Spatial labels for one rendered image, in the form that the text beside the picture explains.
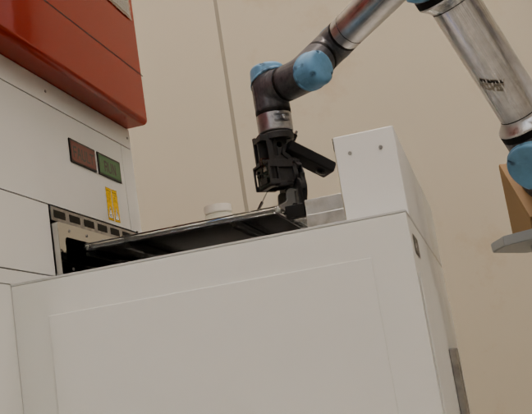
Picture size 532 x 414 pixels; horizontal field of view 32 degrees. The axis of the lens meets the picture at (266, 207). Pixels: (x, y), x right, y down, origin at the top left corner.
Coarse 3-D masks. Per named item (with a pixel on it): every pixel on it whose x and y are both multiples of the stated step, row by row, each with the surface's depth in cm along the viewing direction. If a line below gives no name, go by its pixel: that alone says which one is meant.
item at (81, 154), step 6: (72, 144) 177; (78, 144) 179; (72, 150) 176; (78, 150) 179; (84, 150) 182; (90, 150) 185; (72, 156) 176; (78, 156) 178; (84, 156) 181; (90, 156) 184; (78, 162) 178; (84, 162) 180; (90, 162) 184
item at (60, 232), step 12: (60, 228) 162; (72, 228) 167; (60, 240) 161; (72, 240) 168; (84, 240) 171; (96, 240) 177; (60, 252) 160; (60, 264) 160; (72, 264) 164; (84, 264) 169
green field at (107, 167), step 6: (102, 156) 190; (102, 162) 190; (108, 162) 193; (114, 162) 196; (102, 168) 189; (108, 168) 192; (114, 168) 196; (108, 174) 192; (114, 174) 195; (120, 174) 198; (120, 180) 198
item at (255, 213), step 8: (264, 208) 158; (272, 208) 157; (280, 208) 157; (224, 216) 159; (232, 216) 159; (240, 216) 158; (248, 216) 158; (256, 216) 158; (184, 224) 161; (192, 224) 160; (200, 224) 160; (208, 224) 160; (216, 224) 159; (144, 232) 162; (152, 232) 162; (160, 232) 161; (168, 232) 161; (176, 232) 161; (104, 240) 164; (112, 240) 163; (120, 240) 163; (128, 240) 163; (136, 240) 163; (88, 248) 164; (96, 248) 164
